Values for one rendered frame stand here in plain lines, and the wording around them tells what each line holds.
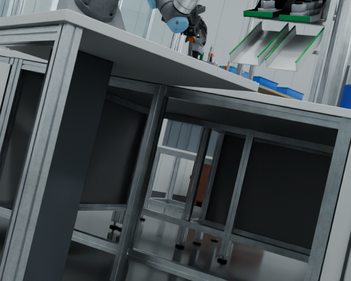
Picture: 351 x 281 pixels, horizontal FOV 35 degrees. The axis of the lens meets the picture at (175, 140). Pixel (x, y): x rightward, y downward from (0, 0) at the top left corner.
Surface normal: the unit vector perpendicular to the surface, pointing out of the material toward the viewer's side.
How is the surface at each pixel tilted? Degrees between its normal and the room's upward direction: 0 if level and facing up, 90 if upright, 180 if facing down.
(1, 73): 90
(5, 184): 90
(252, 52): 45
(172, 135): 90
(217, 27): 90
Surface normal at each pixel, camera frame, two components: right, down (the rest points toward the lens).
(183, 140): -0.39, -0.11
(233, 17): 0.61, 0.13
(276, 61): -0.22, -0.79
